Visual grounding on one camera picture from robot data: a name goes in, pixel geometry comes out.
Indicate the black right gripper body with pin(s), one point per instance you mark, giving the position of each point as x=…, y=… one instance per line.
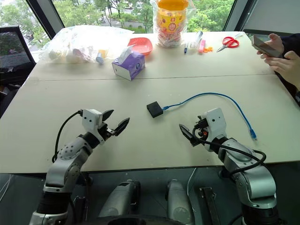
x=201, y=131

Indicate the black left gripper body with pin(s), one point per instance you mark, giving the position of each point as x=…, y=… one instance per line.
x=106, y=133

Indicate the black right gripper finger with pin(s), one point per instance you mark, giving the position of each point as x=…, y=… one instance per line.
x=187, y=133

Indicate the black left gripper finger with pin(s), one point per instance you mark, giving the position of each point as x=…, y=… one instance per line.
x=122, y=126
x=107, y=114

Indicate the grey smartphone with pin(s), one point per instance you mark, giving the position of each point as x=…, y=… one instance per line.
x=266, y=47

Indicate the person's dark sleeved right forearm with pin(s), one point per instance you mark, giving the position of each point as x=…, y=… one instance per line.
x=291, y=43

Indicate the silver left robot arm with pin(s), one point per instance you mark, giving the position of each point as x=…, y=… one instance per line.
x=68, y=164

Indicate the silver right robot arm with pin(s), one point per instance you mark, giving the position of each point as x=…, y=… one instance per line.
x=255, y=180

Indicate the person's dark sleeved left forearm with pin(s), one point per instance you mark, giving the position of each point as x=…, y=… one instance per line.
x=293, y=90

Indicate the small black box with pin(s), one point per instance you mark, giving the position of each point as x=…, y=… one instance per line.
x=155, y=109

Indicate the person's left hand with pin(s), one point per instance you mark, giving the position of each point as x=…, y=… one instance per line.
x=287, y=65

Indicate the person's right hand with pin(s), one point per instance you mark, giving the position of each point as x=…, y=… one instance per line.
x=276, y=43

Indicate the purple tissue box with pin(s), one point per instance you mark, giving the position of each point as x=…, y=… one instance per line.
x=130, y=65

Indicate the yellow tube with blue cap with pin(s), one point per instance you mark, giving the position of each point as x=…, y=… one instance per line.
x=101, y=56

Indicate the silver rounded robot leg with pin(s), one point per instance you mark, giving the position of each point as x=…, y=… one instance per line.
x=119, y=199
x=179, y=204

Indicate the red plastic bowl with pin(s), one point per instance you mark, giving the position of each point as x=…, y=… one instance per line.
x=143, y=45

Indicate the clear plastic bag of items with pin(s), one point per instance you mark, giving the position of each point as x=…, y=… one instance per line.
x=77, y=42

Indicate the small orange clips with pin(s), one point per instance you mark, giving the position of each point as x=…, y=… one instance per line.
x=207, y=49

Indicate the blue pen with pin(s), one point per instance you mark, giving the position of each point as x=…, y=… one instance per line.
x=185, y=48

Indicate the pink marker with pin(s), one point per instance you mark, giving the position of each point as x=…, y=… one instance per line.
x=201, y=46

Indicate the clear plastic syringe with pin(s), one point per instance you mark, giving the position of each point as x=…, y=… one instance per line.
x=196, y=39

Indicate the candy jar with yellow lid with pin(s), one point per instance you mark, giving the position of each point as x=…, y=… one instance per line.
x=172, y=23

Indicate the black office chair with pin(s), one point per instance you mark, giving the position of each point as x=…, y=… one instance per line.
x=14, y=54

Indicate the clear plastic bag around jar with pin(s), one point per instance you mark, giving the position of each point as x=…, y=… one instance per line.
x=192, y=10

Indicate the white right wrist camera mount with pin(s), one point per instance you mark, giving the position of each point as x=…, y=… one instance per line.
x=216, y=126

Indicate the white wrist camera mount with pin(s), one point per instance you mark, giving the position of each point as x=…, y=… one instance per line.
x=216, y=126
x=90, y=119

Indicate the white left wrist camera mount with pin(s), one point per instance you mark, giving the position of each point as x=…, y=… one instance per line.
x=90, y=119

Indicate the dark window frame pillar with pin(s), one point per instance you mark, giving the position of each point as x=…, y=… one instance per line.
x=44, y=16
x=234, y=16

